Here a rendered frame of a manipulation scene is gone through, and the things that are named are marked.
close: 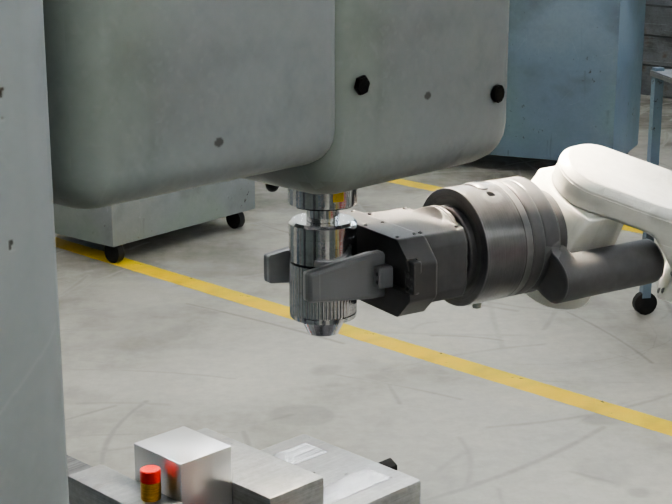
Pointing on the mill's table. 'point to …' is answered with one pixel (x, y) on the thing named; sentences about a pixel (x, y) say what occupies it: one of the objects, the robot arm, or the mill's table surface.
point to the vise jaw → (268, 477)
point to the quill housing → (410, 92)
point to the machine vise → (336, 474)
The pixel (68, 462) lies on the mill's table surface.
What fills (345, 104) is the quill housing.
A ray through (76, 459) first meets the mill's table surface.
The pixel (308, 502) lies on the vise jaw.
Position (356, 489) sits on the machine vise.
